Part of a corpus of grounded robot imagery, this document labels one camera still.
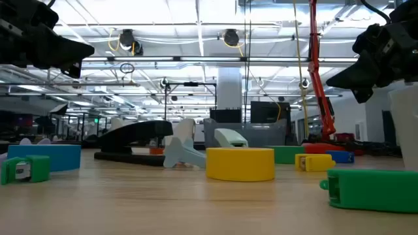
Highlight black lamp cable bundle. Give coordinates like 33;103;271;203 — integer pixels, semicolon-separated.
336;138;403;158

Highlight grey translucent bin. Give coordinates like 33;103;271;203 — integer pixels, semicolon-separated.
202;117;288;148

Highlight black frame stand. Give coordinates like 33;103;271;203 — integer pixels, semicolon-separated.
164;82;217;122

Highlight black stapler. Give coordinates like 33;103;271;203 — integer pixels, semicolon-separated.
93;119;174;167

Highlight black screen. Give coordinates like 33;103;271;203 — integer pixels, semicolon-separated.
250;101;292;125

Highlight light blue staple remover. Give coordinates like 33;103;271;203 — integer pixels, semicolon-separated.
163;136;207;170

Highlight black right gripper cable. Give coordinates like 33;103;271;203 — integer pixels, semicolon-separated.
360;0;392;24

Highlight black box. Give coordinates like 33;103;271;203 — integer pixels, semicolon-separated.
210;108;243;124

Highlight mint green stapler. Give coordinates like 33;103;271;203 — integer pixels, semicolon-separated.
214;128;249;148

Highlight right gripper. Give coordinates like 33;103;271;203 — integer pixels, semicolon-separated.
325;19;418;104

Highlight white pillar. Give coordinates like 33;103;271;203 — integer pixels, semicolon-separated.
216;67;243;110

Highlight white plastic bin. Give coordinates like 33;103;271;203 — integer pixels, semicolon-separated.
109;116;197;148

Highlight black hanging cables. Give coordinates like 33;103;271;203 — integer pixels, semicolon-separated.
243;0;253;124

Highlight blue tape roll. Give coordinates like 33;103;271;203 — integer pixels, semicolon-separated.
7;144;82;173

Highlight yellow tape roll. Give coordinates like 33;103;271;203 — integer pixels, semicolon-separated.
205;147;276;183

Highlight green tape roll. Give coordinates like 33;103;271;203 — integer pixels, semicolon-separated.
266;145;306;165

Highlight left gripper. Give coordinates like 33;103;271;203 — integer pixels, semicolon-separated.
0;0;95;79

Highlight yellow mini stapler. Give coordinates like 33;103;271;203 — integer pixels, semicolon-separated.
295;153;336;173

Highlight dark red box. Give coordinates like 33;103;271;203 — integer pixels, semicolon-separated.
334;132;356;143

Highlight blue mini stapler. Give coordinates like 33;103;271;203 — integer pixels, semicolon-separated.
325;150;355;165

